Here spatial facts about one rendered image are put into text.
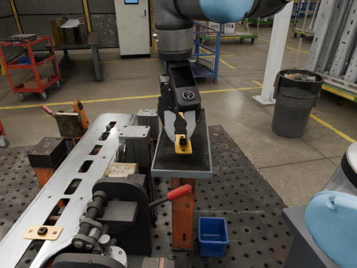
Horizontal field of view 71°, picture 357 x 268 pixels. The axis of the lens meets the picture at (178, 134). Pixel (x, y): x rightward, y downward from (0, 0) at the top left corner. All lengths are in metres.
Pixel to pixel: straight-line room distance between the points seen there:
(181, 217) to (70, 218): 0.34
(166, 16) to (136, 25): 6.49
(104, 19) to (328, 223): 7.62
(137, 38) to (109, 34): 1.10
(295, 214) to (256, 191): 0.68
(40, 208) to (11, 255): 0.14
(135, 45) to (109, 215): 6.66
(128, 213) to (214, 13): 0.37
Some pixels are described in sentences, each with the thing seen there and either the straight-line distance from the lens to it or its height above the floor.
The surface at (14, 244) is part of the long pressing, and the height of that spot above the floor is 1.00.
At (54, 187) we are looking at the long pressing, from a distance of 0.85.
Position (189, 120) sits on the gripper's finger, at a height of 1.26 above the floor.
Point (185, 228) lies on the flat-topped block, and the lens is 0.90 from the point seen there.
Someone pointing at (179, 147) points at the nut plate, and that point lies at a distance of 0.58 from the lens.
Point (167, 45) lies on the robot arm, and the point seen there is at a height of 1.42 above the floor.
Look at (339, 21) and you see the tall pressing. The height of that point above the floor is 1.14.
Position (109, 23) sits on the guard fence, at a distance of 7.78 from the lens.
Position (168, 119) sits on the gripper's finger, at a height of 1.26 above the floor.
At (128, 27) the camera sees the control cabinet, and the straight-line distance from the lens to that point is 6.98.
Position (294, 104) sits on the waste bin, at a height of 0.44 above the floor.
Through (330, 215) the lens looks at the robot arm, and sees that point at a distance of 0.35.
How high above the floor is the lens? 1.51
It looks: 29 degrees down
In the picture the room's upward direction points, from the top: straight up
